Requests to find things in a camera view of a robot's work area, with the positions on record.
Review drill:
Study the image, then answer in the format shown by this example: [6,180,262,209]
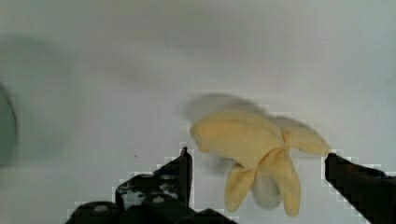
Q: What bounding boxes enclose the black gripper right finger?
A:
[324,153,396,224]

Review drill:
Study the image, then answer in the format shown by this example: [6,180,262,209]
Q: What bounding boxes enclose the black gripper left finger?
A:
[65,147,237,224]

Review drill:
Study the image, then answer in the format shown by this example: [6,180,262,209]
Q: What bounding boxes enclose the yellow plush banana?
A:
[190,110,330,217]

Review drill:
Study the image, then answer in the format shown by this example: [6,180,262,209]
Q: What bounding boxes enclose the green perforated colander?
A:
[0,88,17,165]

